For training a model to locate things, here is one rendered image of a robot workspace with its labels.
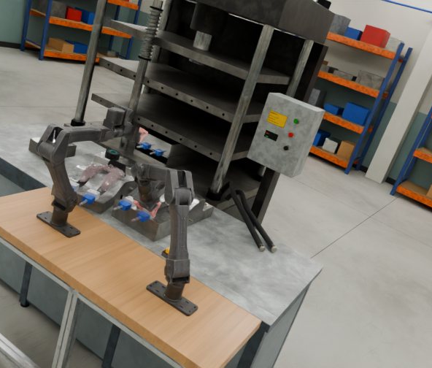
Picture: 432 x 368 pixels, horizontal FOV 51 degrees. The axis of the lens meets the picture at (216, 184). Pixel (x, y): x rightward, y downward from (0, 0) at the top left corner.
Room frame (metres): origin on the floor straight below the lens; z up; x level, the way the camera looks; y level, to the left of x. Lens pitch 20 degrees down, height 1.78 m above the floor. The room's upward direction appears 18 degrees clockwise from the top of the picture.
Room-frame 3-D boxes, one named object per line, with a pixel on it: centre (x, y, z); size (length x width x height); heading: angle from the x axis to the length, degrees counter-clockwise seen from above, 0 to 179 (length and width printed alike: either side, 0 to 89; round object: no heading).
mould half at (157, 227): (2.03, 0.19, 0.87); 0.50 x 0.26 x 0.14; 156
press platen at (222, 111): (3.13, 0.35, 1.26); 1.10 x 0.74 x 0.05; 66
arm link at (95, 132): (1.65, 0.57, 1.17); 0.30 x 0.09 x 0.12; 156
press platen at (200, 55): (3.14, 0.35, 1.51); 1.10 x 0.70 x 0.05; 66
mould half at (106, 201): (2.11, 0.56, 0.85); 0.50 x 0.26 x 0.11; 173
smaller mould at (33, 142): (2.35, 0.94, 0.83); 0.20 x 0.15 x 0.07; 156
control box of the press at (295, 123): (2.58, -0.29, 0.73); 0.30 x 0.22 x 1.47; 66
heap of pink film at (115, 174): (2.10, 0.55, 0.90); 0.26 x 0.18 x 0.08; 173
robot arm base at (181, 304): (1.40, 0.02, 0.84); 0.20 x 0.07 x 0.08; 66
